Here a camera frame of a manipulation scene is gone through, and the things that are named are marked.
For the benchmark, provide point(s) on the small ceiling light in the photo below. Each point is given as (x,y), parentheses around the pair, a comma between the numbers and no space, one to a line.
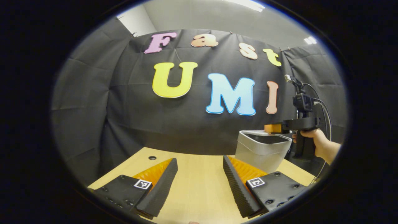
(310,40)

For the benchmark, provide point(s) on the white desktop garbage bin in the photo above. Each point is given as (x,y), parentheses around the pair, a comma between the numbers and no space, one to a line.
(261,155)

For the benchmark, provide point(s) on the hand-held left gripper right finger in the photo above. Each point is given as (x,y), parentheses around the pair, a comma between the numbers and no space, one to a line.
(238,189)

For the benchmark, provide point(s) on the long ceiling light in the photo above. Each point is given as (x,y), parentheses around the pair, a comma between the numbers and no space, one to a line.
(245,3)

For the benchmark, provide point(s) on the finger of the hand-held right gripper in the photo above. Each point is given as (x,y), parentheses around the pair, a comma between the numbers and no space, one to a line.
(273,128)

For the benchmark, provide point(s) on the wooden desktop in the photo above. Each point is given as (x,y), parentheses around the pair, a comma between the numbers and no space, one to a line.
(199,186)

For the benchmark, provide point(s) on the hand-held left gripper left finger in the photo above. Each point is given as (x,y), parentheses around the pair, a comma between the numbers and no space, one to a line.
(163,189)

